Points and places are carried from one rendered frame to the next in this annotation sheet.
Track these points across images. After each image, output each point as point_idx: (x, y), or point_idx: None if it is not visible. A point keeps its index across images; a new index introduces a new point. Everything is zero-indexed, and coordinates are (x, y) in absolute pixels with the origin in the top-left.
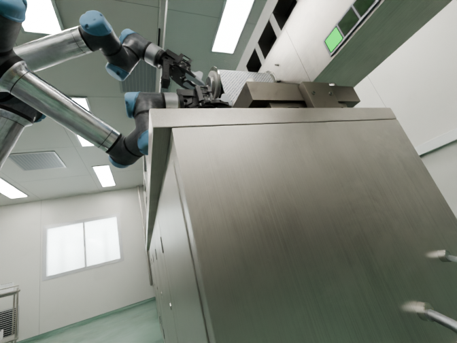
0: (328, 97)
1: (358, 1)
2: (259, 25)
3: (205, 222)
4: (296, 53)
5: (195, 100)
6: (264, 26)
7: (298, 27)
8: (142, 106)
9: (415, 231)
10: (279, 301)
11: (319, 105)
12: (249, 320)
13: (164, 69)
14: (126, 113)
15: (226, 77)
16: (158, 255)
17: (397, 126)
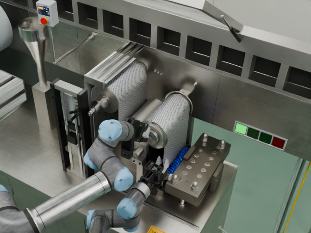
0: (220, 175)
1: (263, 134)
2: (199, 28)
3: None
4: (215, 98)
5: (152, 178)
6: (204, 39)
7: (228, 90)
8: (136, 214)
9: (217, 225)
10: None
11: (215, 185)
12: None
13: (132, 148)
14: (123, 217)
15: (168, 138)
16: (32, 203)
17: (234, 176)
